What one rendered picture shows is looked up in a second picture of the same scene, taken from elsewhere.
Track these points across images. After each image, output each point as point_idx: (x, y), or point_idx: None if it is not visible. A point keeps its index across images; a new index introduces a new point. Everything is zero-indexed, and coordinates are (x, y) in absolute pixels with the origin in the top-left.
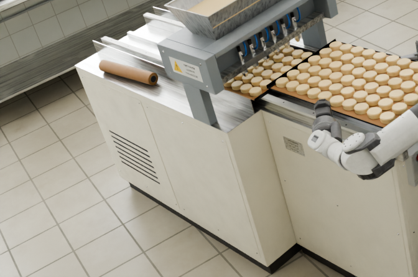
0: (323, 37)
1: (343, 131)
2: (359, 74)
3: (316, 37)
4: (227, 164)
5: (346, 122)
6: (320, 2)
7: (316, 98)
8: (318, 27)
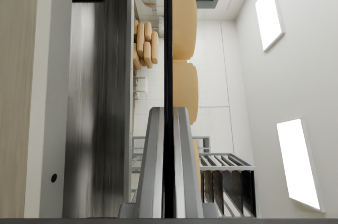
0: None
1: (11, 178)
2: None
3: None
4: None
5: (62, 166)
6: None
7: (173, 48)
8: None
